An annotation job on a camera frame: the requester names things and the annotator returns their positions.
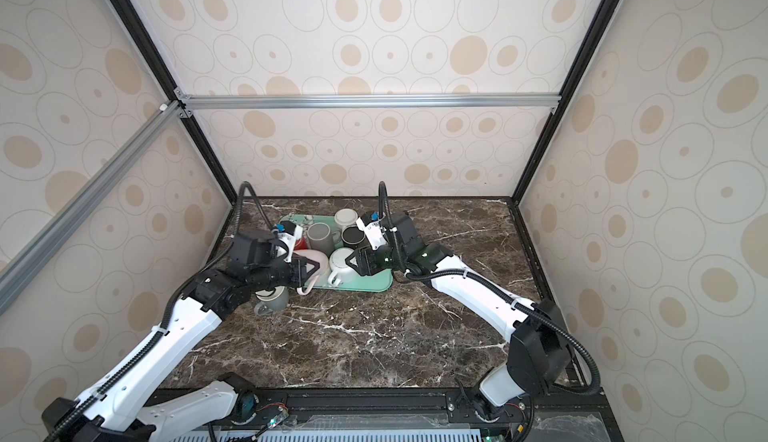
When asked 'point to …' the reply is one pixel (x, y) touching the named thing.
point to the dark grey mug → (321, 238)
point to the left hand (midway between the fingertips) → (324, 263)
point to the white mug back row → (345, 218)
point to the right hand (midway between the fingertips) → (354, 258)
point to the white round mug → (341, 270)
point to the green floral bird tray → (381, 281)
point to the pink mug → (318, 256)
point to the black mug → (353, 237)
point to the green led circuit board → (282, 414)
